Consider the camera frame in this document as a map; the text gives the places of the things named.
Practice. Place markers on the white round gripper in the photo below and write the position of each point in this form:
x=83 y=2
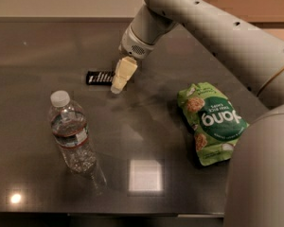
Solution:
x=133 y=46

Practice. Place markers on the clear plastic water bottle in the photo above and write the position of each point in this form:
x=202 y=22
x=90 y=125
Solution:
x=69 y=127

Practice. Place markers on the black rxbar chocolate bar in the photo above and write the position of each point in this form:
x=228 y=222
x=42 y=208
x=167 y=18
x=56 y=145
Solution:
x=99 y=77

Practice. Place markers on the green dang rice chips bag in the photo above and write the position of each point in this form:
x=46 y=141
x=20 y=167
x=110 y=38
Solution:
x=216 y=125

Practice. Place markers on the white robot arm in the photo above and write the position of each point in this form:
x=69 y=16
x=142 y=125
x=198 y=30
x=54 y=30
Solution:
x=255 y=184

